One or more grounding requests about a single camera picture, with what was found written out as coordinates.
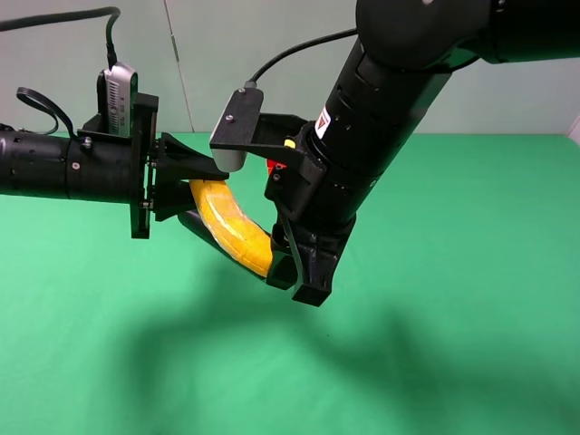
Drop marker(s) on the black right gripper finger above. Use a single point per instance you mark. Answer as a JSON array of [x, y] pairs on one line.
[[316, 256], [282, 272]]

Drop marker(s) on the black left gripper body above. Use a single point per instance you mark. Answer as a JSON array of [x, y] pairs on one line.
[[112, 169]]

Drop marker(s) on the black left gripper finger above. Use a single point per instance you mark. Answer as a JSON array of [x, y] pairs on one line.
[[171, 199], [175, 160]]

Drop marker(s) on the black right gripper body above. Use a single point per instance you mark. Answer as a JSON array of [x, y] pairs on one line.
[[315, 192]]

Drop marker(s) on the yellow banana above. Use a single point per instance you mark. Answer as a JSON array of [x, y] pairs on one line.
[[241, 238]]

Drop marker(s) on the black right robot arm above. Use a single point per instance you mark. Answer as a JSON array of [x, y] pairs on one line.
[[404, 55]]

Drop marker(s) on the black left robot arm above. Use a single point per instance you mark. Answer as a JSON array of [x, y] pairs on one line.
[[149, 173]]

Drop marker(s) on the black glasses case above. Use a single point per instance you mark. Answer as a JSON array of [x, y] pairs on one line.
[[192, 221]]

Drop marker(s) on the multicoloured puzzle cube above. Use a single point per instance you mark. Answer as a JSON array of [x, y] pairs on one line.
[[278, 156]]

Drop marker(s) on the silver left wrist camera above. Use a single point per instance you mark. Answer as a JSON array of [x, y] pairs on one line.
[[117, 87]]

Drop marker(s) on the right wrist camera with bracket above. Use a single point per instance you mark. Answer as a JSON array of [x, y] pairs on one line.
[[244, 129]]

